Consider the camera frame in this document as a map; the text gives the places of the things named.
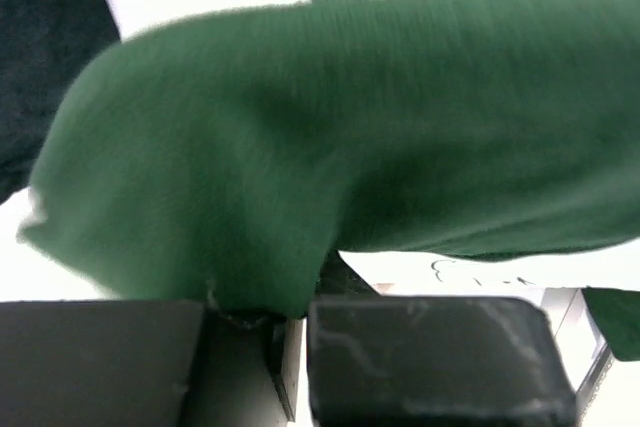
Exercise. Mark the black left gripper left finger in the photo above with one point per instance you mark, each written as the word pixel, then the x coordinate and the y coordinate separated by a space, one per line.
pixel 144 363

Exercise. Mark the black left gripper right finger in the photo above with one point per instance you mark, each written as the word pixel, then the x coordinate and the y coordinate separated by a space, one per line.
pixel 442 350

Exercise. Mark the white and green t shirt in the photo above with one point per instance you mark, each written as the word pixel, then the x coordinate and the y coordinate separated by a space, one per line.
pixel 226 156

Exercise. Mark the black white checkered towel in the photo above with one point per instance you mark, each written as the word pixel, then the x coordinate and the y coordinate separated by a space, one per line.
pixel 44 45

